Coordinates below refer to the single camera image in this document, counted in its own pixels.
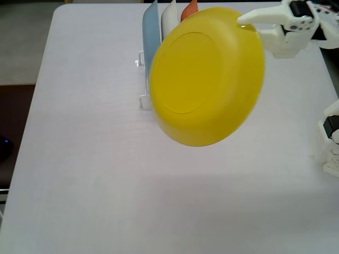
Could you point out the white gripper body with motor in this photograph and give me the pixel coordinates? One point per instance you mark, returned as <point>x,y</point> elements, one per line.
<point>287,42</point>

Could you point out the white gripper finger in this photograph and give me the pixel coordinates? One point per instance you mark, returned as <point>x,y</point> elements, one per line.
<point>265,16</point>
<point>272,38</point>

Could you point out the orange plate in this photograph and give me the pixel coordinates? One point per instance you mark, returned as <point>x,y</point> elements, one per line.
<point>189,10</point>

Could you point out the yellow plate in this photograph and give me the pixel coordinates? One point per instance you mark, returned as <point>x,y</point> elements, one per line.
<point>206,79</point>

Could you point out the white plate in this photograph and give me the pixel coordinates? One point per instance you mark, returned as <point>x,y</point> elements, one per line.
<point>168,18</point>

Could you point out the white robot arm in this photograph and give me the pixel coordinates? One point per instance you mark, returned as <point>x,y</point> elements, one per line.
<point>331,39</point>

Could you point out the light blue plate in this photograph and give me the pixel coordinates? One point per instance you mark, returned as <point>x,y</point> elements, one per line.
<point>151,34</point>

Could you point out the white metal rail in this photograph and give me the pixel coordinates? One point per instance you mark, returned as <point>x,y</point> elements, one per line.
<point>4,195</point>

